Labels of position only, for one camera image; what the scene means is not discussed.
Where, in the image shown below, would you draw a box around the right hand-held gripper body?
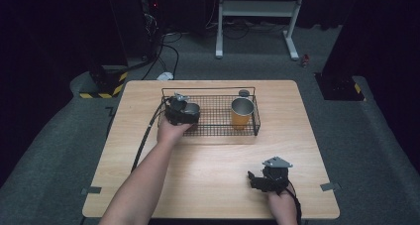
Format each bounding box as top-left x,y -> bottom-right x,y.
260,156 -> 294,195

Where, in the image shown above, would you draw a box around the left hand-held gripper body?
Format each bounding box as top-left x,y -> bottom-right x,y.
163,92 -> 200,127

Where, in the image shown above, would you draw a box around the silver metal cup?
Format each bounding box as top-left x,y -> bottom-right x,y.
180,101 -> 202,118

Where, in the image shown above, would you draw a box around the black wire basket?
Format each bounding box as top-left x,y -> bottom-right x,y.
157,86 -> 262,138

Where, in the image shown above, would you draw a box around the orange metal cup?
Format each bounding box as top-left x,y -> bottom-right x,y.
230,96 -> 256,131

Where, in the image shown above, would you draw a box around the person's left hand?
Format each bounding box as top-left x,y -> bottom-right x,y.
156,116 -> 195,147

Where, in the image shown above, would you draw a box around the person's right hand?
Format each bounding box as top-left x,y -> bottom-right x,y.
266,182 -> 299,217

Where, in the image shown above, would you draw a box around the grey tape piece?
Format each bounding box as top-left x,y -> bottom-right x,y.
80,186 -> 103,195
319,181 -> 343,192

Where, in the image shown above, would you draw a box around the black yellow striped base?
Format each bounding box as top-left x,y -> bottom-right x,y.
78,63 -> 129,99
314,71 -> 367,102

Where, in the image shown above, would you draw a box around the dark equipment rack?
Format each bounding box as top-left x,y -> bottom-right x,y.
108,0 -> 166,62

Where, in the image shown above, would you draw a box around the white metal stand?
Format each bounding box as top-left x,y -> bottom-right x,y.
215,0 -> 307,61

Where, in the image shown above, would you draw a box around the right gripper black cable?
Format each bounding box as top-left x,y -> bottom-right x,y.
284,184 -> 303,225

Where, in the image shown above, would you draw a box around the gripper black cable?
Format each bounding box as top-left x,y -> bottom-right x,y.
284,184 -> 303,225
130,96 -> 172,173

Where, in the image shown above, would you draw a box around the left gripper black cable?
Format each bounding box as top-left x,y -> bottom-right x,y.
130,96 -> 172,173

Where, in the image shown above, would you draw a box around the black floor cables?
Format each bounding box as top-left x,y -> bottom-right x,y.
141,16 -> 252,81

